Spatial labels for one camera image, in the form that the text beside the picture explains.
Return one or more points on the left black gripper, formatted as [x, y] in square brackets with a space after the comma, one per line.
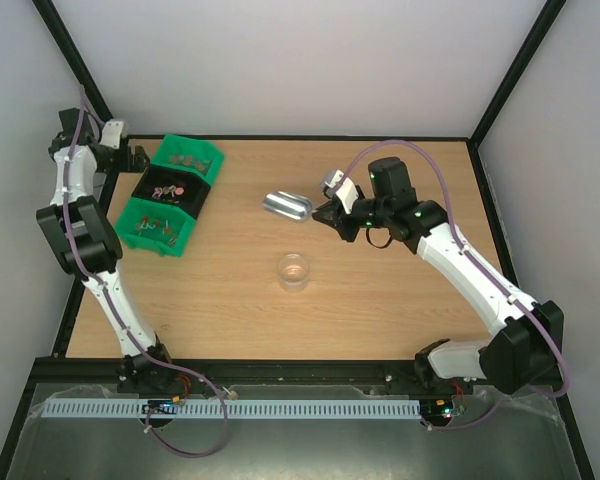
[141, 164]

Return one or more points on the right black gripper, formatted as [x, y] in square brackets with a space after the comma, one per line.
[343, 216]

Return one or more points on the silver metal scoop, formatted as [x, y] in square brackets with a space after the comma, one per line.
[292, 206]

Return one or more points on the green black bin set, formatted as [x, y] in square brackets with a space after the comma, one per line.
[164, 206]

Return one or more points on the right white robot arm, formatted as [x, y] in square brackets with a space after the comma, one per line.
[524, 334]

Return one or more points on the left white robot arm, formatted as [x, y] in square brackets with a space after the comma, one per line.
[82, 238]

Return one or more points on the clear glass jar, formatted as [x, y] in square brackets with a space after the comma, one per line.
[293, 272]

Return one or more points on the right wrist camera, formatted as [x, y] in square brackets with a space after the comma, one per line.
[336, 185]

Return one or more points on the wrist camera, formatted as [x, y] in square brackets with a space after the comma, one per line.
[336, 185]
[113, 133]

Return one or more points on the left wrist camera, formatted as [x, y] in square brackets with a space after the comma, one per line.
[113, 133]

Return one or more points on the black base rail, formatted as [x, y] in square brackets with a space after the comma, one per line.
[393, 377]

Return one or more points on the black cage frame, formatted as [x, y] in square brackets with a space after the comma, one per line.
[85, 75]

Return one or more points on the light blue cable duct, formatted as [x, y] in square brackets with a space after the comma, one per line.
[234, 409]

